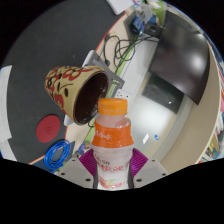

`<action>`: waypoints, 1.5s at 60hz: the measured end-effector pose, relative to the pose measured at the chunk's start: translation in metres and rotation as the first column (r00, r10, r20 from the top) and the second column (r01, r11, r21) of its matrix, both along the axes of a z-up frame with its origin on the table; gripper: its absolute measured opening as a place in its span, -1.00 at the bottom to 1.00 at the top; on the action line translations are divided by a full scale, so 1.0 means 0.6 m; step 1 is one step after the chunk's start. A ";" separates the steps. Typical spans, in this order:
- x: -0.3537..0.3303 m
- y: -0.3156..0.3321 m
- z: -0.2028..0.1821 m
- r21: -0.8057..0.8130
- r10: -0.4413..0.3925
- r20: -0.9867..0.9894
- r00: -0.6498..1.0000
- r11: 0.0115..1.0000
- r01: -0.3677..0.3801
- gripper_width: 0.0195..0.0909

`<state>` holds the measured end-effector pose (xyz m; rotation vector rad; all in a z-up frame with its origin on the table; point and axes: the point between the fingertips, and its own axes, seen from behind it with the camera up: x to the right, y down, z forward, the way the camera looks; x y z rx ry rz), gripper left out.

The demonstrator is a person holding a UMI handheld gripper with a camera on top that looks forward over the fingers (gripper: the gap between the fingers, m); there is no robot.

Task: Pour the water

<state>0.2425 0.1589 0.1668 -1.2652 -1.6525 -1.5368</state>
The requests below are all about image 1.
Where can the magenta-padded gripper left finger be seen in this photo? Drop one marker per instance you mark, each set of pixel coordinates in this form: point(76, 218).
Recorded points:
point(73, 173)

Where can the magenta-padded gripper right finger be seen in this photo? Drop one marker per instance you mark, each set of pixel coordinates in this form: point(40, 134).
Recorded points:
point(150, 171)

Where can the orange-capped drink bottle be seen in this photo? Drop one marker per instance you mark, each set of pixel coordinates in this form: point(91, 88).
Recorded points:
point(113, 140)

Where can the flat round red coaster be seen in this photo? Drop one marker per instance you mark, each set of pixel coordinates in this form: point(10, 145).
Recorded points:
point(48, 129)

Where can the flower-patterned paper cup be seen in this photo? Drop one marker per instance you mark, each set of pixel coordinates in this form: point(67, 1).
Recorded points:
point(66, 90)

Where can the white paper sheet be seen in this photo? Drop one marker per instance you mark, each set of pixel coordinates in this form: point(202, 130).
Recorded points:
point(5, 106)

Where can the black computer monitor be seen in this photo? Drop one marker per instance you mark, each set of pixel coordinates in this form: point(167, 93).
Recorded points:
point(181, 56)

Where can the large black desk mat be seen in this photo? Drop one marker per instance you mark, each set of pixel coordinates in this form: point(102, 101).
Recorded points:
point(33, 43)

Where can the small blue device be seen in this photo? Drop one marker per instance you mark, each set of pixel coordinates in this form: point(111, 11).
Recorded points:
point(138, 25)

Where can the white notebook paper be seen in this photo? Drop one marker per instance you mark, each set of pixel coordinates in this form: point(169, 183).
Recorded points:
point(120, 6)

